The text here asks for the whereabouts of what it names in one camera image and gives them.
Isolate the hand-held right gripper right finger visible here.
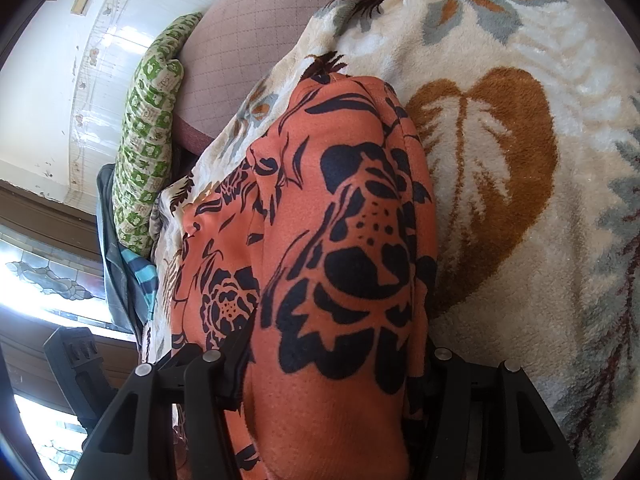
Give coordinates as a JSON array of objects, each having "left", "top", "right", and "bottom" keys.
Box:
[{"left": 400, "top": 347, "right": 583, "bottom": 480}]

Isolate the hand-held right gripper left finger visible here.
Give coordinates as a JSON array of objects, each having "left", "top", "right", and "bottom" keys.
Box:
[{"left": 70, "top": 317, "right": 261, "bottom": 480}]

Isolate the orange floral print garment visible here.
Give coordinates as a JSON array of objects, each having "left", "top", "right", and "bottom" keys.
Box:
[{"left": 170, "top": 75, "right": 441, "bottom": 480}]

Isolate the stained glass window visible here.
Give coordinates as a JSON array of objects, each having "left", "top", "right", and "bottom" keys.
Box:
[{"left": 0, "top": 230, "right": 136, "bottom": 333}]

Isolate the blue black striped cloth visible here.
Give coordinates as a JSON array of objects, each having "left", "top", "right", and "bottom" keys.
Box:
[{"left": 120, "top": 247, "right": 161, "bottom": 321}]

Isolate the grey blue cloth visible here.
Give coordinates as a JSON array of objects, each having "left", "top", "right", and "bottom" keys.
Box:
[{"left": 97, "top": 162, "right": 151, "bottom": 336}]

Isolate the leaf print fleece blanket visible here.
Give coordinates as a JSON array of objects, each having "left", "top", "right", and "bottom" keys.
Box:
[{"left": 140, "top": 0, "right": 640, "bottom": 480}]

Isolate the green patterned pillow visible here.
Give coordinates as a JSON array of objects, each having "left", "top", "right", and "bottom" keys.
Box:
[{"left": 111, "top": 11, "right": 203, "bottom": 258}]

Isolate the pink quilted mattress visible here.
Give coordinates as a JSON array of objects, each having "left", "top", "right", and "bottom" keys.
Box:
[{"left": 172, "top": 0, "right": 371, "bottom": 153}]

